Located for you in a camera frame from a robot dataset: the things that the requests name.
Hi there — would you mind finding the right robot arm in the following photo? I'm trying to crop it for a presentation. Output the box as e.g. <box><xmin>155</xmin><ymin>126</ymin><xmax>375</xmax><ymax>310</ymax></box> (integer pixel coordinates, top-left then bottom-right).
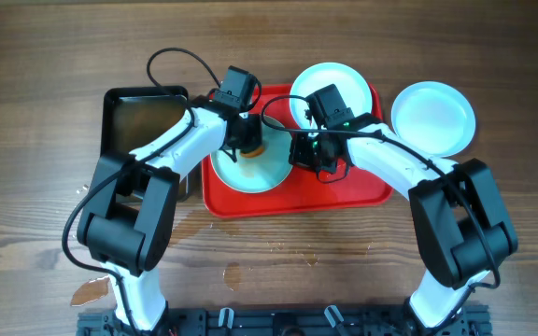
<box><xmin>290</xmin><ymin>121</ymin><xmax>518</xmax><ymax>334</ymax></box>

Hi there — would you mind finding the black water tray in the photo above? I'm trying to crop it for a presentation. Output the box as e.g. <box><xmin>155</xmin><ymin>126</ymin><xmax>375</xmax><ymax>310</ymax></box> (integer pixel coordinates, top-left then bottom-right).
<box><xmin>96</xmin><ymin>85</ymin><xmax>191</xmax><ymax>204</ymax></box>

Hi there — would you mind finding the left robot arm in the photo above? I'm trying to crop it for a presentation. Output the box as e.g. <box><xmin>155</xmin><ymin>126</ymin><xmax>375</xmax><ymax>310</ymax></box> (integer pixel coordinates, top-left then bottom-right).
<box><xmin>66</xmin><ymin>106</ymin><xmax>262</xmax><ymax>335</ymax></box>

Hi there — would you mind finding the white plate with long stain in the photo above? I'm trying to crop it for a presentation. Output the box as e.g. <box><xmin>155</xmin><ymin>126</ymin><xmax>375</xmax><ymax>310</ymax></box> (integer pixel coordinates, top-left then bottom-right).
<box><xmin>390</xmin><ymin>81</ymin><xmax>476</xmax><ymax>157</ymax></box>

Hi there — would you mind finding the green orange sponge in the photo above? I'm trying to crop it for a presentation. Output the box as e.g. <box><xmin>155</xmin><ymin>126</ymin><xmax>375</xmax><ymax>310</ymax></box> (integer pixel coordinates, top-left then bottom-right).
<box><xmin>240</xmin><ymin>146</ymin><xmax>264</xmax><ymax>158</ymax></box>

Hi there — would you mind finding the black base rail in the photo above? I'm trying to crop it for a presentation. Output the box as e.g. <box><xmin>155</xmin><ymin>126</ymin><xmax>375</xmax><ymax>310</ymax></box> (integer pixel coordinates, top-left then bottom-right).
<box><xmin>76</xmin><ymin>305</ymin><xmax>490</xmax><ymax>336</ymax></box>

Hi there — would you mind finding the red plastic tray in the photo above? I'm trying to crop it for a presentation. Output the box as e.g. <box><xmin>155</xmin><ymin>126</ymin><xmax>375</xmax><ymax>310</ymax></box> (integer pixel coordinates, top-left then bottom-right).
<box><xmin>198</xmin><ymin>83</ymin><xmax>394</xmax><ymax>220</ymax></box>

